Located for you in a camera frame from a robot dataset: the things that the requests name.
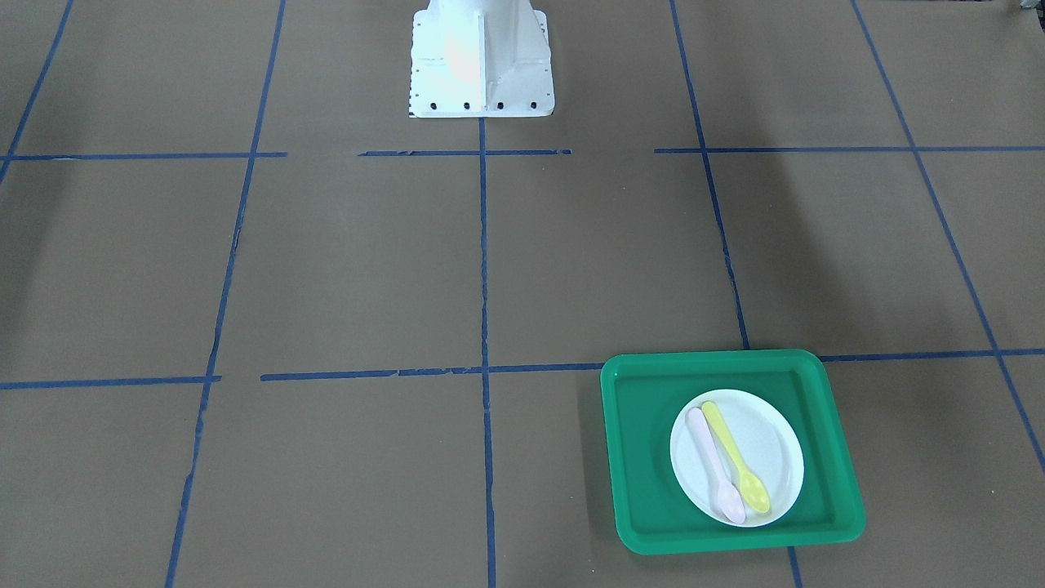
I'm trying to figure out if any pink plastic spoon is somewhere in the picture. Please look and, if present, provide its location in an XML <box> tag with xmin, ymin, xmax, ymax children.
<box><xmin>684</xmin><ymin>407</ymin><xmax>746</xmax><ymax>525</ymax></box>

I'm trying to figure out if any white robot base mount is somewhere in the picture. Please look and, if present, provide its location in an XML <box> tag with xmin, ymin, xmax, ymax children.
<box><xmin>408</xmin><ymin>1</ymin><xmax>556</xmax><ymax>118</ymax></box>

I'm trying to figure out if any green plastic tray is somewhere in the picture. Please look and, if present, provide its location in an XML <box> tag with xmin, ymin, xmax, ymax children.
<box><xmin>600</xmin><ymin>349</ymin><xmax>866</xmax><ymax>555</ymax></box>

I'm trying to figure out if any yellow plastic spoon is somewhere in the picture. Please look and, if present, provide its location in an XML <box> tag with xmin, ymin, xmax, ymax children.
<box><xmin>700</xmin><ymin>401</ymin><xmax>772</xmax><ymax>515</ymax></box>

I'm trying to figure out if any white round plate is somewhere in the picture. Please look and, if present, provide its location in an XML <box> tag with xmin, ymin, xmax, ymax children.
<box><xmin>669</xmin><ymin>390</ymin><xmax>806</xmax><ymax>530</ymax></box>

